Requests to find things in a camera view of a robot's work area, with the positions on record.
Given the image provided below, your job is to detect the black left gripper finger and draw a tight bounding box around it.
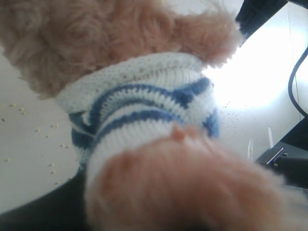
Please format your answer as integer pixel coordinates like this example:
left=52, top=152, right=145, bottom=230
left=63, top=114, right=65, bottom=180
left=0, top=171, right=89, bottom=231

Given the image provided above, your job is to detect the tan teddy bear striped sweater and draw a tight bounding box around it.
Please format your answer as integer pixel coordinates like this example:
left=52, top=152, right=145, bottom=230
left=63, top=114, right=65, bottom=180
left=0, top=0, right=308, bottom=231

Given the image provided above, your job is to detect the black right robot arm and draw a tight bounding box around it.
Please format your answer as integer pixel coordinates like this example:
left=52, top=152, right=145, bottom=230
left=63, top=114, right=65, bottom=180
left=235, top=0, right=289, bottom=41

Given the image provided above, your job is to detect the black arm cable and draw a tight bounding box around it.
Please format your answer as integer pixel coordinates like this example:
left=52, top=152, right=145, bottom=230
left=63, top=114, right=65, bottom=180
left=287, top=49, right=308, bottom=118

